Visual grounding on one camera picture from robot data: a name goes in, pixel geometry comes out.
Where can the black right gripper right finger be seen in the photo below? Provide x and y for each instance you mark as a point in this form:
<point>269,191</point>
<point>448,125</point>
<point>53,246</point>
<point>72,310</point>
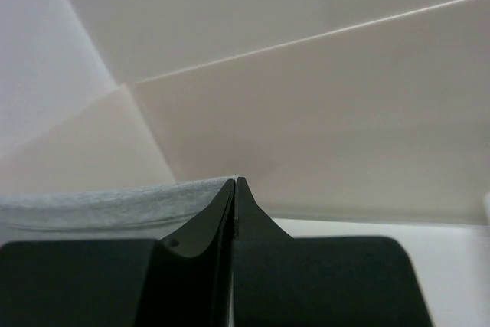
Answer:
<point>280,280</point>

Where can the grey tank top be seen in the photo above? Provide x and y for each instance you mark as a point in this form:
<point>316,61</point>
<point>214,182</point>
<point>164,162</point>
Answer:
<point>145,212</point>

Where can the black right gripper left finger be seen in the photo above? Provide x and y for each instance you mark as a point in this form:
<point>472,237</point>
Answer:
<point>119,282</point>

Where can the white plastic laundry basket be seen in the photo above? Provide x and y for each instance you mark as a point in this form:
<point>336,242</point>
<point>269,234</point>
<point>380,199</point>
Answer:
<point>486,204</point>

